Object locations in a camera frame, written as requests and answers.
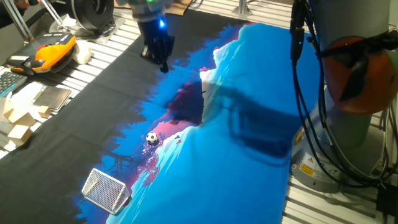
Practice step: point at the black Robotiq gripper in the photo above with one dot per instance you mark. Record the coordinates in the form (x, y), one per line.
(155, 37)

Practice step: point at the small black white soccer ball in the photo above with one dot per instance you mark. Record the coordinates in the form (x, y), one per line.
(152, 137)

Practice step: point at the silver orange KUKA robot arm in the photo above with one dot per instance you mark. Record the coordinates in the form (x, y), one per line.
(342, 18)

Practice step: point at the dark sleeved forearm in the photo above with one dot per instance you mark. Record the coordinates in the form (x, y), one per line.
(7, 17)

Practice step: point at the person's bare hand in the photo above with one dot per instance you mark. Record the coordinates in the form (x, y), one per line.
(21, 3)

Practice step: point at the white foam lump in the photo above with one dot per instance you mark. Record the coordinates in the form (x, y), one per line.
(82, 52)

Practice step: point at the blue black printed cloth mat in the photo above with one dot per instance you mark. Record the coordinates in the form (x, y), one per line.
(233, 77)

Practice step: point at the orange black teach pendant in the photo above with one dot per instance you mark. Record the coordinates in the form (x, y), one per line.
(49, 53)

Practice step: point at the grey metal plate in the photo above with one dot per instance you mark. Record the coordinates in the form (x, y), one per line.
(53, 98)

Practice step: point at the small wooden block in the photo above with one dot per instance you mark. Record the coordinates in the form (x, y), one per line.
(44, 111)

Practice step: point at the wooden cube block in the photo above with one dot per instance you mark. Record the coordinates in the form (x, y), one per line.
(19, 135)
(21, 118)

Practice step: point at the black computer keyboard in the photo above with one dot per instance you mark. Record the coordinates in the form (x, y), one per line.
(11, 82)

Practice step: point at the pale wooden block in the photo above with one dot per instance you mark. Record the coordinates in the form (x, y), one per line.
(2, 109)

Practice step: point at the black box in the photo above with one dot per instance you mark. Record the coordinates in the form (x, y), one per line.
(387, 200)

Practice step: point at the aluminium frame bar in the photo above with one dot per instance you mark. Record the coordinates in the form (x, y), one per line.
(51, 12)
(17, 20)
(242, 7)

